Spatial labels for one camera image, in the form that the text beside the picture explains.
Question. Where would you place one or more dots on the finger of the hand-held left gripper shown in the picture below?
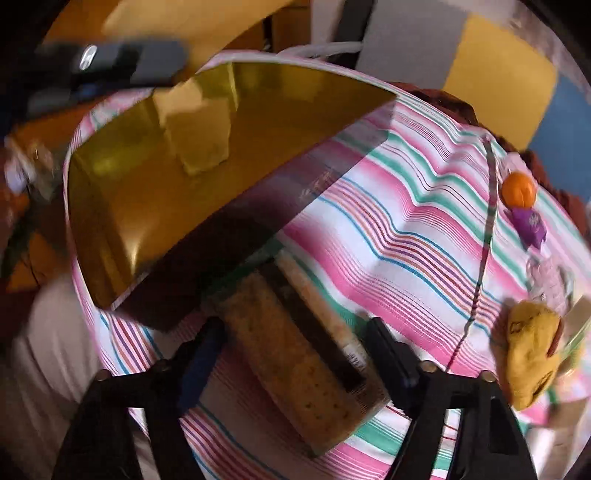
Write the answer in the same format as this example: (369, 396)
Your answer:
(161, 62)

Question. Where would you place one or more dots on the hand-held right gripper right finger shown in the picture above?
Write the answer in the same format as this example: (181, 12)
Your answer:
(407, 371)

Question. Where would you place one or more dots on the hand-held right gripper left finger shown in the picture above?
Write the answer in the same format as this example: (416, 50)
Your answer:
(203, 357)

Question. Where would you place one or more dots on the cracker packet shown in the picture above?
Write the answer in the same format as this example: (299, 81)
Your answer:
(286, 369)

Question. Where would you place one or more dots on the gold tin box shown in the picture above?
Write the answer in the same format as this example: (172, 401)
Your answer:
(286, 101)

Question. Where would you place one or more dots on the yellow plush toy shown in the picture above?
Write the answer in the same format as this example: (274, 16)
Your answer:
(531, 350)

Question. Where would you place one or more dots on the striped cloth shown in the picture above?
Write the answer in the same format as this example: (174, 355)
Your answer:
(392, 230)

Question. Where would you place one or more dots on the white cloth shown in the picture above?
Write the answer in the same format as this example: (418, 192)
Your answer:
(51, 346)

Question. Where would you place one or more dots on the pink clear packet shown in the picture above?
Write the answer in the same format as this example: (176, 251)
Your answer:
(549, 279)

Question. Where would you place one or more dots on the purple candy wrapper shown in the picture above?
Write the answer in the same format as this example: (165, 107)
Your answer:
(531, 226)

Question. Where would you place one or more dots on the black rolled mat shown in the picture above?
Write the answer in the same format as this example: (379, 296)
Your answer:
(351, 27)

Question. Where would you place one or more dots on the mandarin orange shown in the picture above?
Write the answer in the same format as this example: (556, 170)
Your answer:
(519, 187)

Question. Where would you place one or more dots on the grey chair back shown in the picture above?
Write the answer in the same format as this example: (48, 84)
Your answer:
(406, 46)

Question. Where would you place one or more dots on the brown jacket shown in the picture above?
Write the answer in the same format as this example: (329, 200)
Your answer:
(455, 105)

